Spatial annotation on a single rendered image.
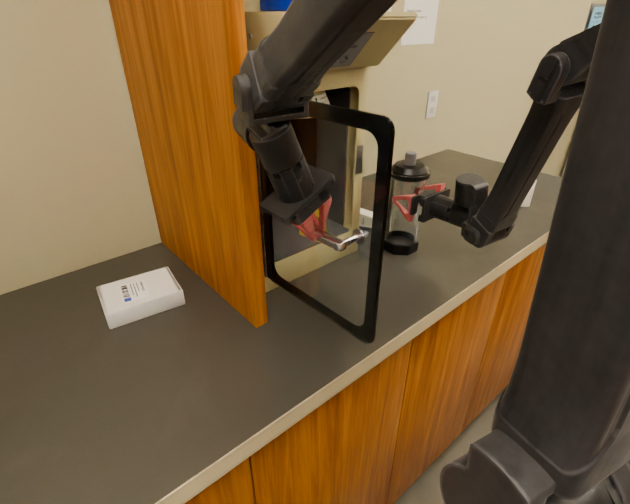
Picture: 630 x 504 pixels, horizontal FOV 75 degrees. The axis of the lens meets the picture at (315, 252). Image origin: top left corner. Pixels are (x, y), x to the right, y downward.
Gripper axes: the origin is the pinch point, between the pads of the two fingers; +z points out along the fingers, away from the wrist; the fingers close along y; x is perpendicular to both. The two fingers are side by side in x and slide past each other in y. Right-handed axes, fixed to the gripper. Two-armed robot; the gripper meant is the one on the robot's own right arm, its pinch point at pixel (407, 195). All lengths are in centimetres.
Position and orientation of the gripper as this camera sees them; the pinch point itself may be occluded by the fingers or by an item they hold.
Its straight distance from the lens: 110.1
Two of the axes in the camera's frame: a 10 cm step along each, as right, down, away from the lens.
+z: -6.5, -3.8, 6.6
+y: -7.6, 3.3, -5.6
